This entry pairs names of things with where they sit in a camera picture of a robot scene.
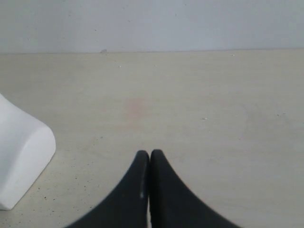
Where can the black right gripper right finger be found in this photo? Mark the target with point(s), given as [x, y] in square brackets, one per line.
[173, 204]

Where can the white mannequin head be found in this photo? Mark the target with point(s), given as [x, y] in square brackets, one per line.
[27, 145]

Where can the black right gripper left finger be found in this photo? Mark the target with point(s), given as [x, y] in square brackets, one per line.
[126, 205]

